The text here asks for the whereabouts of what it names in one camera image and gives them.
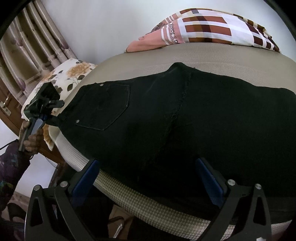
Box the floral yellow white pillow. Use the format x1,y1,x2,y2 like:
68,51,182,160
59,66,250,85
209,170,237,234
21,58,98,151

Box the person's left forearm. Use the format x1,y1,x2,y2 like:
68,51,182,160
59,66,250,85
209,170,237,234
0,138,32,212

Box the beige patterned curtain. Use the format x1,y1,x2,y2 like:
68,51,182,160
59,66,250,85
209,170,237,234
0,0,79,107

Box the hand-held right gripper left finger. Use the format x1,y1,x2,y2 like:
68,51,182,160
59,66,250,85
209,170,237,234
24,158,100,241

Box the plaid orange white pillow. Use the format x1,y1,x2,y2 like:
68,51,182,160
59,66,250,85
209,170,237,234
126,8,281,54

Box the thin black cable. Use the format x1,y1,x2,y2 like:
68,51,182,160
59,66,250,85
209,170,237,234
0,138,59,168

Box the black pants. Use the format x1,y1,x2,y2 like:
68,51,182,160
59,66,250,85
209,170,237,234
57,62,296,223

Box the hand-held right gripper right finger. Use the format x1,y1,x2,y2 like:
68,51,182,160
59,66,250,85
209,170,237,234
195,158,272,241

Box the metal door handle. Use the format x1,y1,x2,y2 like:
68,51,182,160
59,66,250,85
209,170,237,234
0,96,11,116

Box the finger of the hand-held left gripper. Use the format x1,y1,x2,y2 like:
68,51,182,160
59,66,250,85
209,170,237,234
49,99,65,109
42,114,64,127

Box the person's left hand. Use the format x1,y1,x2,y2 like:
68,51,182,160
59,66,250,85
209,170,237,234
20,120,45,155

